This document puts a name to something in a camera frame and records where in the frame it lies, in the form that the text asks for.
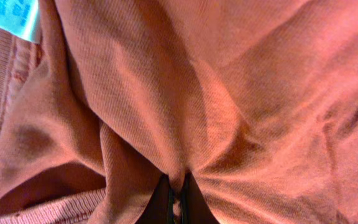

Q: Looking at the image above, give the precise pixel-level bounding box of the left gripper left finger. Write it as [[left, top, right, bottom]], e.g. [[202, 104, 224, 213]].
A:
[[136, 175, 175, 224]]

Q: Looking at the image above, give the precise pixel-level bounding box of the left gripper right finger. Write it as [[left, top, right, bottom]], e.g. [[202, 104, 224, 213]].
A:
[[180, 173, 219, 224]]

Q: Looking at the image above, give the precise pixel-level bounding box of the orange McKinney Boyd soccer shirt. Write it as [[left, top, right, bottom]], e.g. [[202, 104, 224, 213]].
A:
[[0, 1, 358, 223]]

